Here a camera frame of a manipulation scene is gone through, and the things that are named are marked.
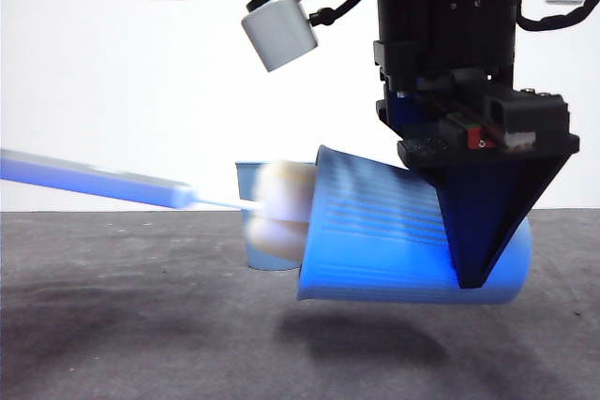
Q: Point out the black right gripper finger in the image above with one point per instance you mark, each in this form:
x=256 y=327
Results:
x=487 y=203

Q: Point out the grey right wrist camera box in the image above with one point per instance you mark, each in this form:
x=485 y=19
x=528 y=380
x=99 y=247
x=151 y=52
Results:
x=280 y=32

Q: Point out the blue ribbed plastic cup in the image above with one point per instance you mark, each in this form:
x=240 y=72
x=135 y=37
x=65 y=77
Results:
x=244 y=180
x=375 y=241

